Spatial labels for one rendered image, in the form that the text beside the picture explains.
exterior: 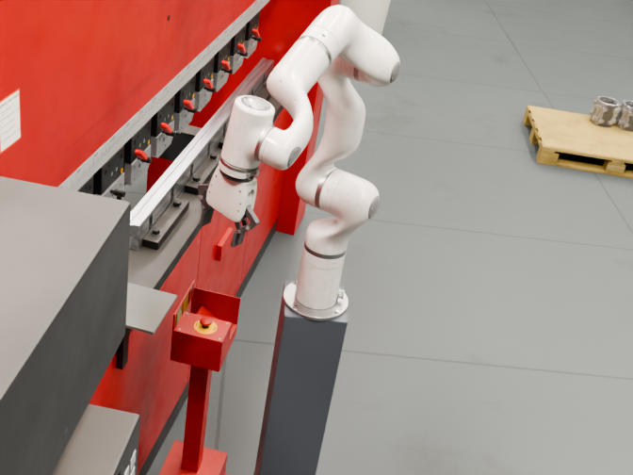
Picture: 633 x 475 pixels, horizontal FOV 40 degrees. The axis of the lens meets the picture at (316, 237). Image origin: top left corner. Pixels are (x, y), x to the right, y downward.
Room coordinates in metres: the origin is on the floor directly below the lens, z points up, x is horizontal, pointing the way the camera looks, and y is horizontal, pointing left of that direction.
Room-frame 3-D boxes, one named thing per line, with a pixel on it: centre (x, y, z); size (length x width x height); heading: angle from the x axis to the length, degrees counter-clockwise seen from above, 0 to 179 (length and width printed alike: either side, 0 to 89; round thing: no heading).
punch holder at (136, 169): (2.29, 0.60, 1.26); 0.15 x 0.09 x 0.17; 173
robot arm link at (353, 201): (2.05, -0.06, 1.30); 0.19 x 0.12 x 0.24; 65
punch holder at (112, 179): (2.10, 0.62, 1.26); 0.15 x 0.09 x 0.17; 173
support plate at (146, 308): (1.90, 0.50, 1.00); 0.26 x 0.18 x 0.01; 83
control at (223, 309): (2.18, 0.30, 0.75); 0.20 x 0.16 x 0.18; 174
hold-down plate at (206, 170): (2.91, 0.46, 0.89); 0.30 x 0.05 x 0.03; 173
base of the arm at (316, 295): (2.06, -0.03, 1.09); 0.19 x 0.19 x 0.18
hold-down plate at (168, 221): (2.51, 0.51, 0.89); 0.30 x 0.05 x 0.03; 173
